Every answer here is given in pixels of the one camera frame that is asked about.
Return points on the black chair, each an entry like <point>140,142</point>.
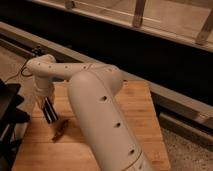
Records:
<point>10,116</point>

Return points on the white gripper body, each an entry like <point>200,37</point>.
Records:
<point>44,87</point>

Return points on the black striped eraser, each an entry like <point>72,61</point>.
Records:
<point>49,111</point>

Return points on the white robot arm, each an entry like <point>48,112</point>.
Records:
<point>91,91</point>

